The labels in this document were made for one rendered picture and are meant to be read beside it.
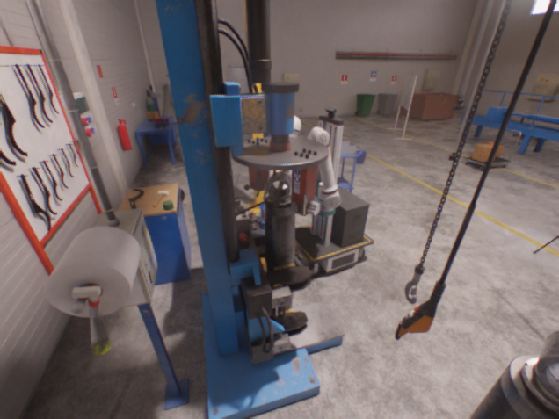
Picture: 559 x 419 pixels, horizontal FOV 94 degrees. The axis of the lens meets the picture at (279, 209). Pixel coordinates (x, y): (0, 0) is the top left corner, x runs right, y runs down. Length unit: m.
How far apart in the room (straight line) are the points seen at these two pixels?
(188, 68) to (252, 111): 0.34
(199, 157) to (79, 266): 0.72
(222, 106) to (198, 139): 0.29
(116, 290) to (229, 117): 0.82
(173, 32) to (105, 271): 0.99
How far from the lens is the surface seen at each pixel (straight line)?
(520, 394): 1.09
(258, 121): 1.44
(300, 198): 1.52
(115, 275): 1.13
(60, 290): 1.21
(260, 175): 1.72
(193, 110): 1.41
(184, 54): 1.39
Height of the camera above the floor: 2.26
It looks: 29 degrees down
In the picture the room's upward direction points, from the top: straight up
